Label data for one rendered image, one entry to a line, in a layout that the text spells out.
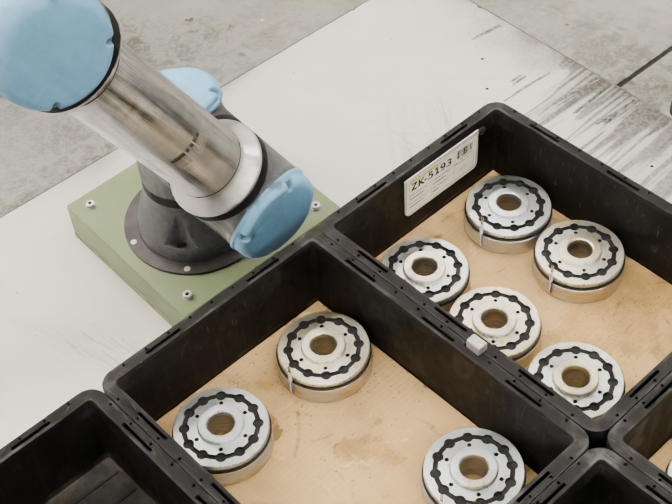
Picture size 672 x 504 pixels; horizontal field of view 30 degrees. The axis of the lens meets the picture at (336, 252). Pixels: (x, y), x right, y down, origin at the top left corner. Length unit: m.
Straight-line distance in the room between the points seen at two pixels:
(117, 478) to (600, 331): 0.55
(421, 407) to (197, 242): 0.40
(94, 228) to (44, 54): 0.62
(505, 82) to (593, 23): 1.30
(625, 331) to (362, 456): 0.33
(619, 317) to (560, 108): 0.52
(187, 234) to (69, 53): 0.53
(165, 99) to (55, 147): 1.74
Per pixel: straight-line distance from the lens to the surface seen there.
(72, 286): 1.70
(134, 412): 1.26
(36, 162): 2.95
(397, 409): 1.35
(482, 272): 1.48
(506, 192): 1.51
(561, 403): 1.24
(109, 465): 1.35
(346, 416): 1.35
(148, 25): 3.27
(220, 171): 1.34
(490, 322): 1.41
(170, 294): 1.58
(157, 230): 1.60
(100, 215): 1.69
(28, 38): 1.08
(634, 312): 1.45
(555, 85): 1.92
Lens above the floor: 1.94
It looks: 48 degrees down
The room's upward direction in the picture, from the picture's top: 5 degrees counter-clockwise
